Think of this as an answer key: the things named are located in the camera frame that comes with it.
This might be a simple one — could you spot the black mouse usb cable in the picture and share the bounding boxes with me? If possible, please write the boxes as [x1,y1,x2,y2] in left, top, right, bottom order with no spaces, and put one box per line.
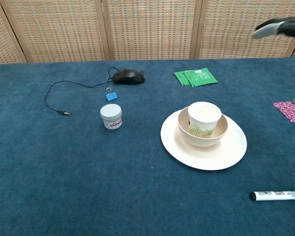
[44,66,145,116]

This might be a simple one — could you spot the white jar red label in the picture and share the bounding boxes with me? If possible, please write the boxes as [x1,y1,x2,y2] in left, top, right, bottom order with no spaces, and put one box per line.
[100,104,123,130]

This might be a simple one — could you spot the black computer mouse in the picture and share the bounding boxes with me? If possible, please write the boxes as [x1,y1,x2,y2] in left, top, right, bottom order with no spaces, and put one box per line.
[113,69,146,86]

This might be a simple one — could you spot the woven folding screen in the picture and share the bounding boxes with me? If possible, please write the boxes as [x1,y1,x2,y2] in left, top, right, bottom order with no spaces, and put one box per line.
[0,0,295,66]

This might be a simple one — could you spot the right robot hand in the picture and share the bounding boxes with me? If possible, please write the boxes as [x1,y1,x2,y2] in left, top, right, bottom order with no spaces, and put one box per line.
[251,14,295,39]

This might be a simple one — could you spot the blue tablecloth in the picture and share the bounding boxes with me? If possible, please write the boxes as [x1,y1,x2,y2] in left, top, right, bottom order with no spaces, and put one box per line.
[0,57,295,236]

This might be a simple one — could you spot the green sachet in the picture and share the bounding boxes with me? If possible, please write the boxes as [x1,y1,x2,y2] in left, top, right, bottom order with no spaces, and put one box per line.
[183,68,219,88]
[174,70,191,87]

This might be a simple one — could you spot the paper cup green floral print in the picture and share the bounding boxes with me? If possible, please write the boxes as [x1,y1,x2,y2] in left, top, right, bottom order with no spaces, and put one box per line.
[187,101,222,137]

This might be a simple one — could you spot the small beige bowl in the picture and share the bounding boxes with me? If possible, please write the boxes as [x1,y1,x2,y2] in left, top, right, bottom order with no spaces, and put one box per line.
[177,106,229,148]

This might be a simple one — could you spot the white round plate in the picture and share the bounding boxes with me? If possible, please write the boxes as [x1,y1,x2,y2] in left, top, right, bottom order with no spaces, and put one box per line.
[160,107,248,171]

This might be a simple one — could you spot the blue binder clip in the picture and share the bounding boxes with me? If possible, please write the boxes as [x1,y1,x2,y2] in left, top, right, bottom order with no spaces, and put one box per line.
[105,87,118,102]

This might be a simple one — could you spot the white marker black cap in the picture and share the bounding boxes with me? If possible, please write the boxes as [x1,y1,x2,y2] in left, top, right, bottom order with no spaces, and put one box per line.
[249,190,295,201]

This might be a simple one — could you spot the pink patterned packet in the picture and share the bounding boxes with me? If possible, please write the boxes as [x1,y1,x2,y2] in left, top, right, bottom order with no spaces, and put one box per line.
[272,100,295,123]

